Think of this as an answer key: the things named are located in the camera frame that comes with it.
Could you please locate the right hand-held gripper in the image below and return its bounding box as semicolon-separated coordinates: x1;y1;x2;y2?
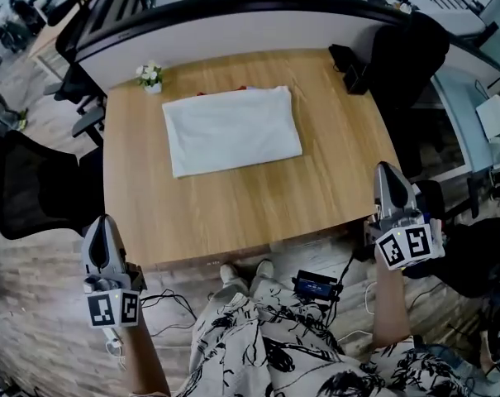
374;161;436;271

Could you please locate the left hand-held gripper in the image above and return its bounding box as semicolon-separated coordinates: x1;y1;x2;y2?
81;214;145;329

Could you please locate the white and blue raglan shirt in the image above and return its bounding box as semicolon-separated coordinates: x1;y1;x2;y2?
161;84;303;179

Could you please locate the person's right forearm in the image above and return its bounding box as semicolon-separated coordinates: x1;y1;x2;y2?
371;248;412;351

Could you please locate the person's left forearm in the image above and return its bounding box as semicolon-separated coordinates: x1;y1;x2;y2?
117;324;172;397

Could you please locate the white cloth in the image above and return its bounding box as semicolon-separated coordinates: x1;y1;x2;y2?
430;218;446;260

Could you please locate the white power adapter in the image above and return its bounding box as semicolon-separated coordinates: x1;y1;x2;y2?
102;327;125;357

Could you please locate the black bag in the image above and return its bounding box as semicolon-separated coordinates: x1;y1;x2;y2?
418;217;500;299

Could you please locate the light blue glass desk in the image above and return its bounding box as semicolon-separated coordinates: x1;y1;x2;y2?
429;66;500;177

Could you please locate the black mesh office chair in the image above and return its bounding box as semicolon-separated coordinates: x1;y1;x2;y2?
0;129;106;242

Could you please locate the small black screen device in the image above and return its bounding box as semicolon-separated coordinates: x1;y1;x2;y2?
291;269;341;304

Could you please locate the person's left shoe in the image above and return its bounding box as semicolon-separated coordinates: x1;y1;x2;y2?
219;262;240;287

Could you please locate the person's shoe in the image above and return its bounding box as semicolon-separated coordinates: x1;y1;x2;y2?
255;259;275;280
219;262;240;287

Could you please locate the black pen holder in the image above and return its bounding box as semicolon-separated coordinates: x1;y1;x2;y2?
342;64;369;96

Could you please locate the white box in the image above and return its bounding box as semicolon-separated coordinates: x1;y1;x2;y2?
475;95;500;141

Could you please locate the black high-back office chair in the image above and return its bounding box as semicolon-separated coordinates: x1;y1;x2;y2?
367;12;482;222

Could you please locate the person's right shoe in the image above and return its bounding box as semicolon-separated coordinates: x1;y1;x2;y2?
255;259;275;280

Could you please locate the black white patterned clothing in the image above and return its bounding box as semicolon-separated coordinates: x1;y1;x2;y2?
127;277;469;397

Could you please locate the black office chair with headrest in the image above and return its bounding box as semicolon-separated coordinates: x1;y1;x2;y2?
42;0;108;144

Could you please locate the potted white flower plant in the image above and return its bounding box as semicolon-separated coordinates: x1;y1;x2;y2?
135;60;164;95

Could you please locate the white desk partition black trim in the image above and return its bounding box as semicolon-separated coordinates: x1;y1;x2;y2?
74;0;500;94

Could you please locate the black metal railing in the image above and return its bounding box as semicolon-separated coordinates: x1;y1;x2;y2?
82;0;160;41

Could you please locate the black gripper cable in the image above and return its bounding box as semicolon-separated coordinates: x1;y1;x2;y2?
140;288;198;339

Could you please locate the wooden desk with white frame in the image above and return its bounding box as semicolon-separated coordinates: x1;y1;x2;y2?
28;0;93;69

